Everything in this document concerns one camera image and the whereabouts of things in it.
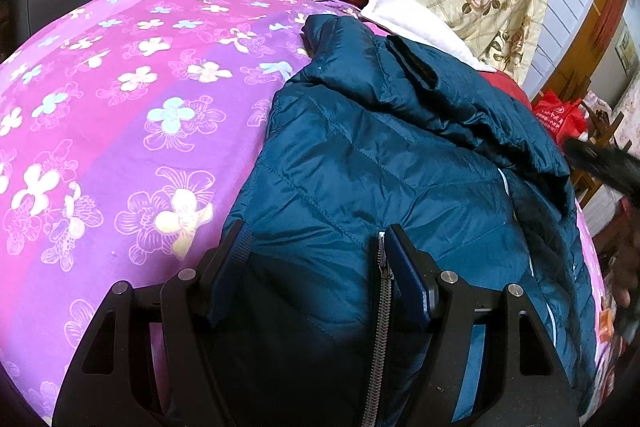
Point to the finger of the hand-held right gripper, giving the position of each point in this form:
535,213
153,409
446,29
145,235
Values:
607,169

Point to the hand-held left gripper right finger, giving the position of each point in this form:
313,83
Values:
407,267

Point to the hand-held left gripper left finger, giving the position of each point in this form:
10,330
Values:
244,241

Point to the teal blue puffer jacket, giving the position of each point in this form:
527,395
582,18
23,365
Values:
360,157

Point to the wooden chair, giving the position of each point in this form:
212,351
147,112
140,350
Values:
597,127

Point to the red plastic bag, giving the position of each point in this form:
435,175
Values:
557,114

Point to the red cloth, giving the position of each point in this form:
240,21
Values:
505,84

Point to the pink floral bed sheet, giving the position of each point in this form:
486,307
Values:
125,132

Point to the white folded cloth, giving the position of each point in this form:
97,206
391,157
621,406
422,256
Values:
415,14

